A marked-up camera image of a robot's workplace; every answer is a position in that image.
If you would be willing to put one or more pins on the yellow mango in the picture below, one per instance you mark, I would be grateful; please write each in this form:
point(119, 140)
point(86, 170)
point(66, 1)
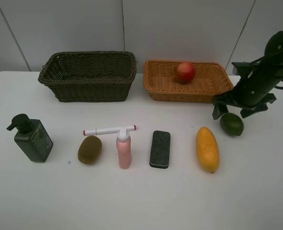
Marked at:
point(207, 150)

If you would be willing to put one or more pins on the orange wicker basket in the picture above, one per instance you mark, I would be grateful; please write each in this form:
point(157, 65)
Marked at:
point(210, 80)

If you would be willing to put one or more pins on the pink spray bottle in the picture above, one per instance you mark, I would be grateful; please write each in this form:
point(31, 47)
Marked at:
point(123, 145)

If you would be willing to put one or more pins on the dark felt whiteboard eraser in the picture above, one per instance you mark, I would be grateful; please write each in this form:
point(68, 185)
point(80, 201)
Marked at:
point(160, 150)

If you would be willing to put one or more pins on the dark green pump bottle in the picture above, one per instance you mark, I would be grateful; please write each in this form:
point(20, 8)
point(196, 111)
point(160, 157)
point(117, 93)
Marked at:
point(31, 137)

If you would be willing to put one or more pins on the dark brown wicker basket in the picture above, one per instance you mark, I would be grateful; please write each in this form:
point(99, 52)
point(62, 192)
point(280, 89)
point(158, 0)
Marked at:
point(89, 76)

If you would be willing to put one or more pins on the green lime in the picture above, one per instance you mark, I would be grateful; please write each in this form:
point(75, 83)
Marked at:
point(231, 124)

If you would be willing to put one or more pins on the brown kiwi fruit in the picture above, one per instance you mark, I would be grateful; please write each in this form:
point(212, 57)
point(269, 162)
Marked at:
point(90, 150)

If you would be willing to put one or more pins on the white pink-tipped marker pen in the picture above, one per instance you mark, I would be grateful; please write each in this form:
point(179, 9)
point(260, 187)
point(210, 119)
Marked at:
point(110, 130)

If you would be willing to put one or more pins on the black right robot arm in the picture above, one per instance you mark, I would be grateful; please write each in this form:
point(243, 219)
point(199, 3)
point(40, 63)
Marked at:
point(273, 52)

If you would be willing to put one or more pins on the red pomegranate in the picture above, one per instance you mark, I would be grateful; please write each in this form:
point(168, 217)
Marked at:
point(184, 73)

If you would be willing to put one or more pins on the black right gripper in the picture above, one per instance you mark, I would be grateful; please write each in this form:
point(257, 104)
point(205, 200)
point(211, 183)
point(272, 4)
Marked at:
point(252, 92)

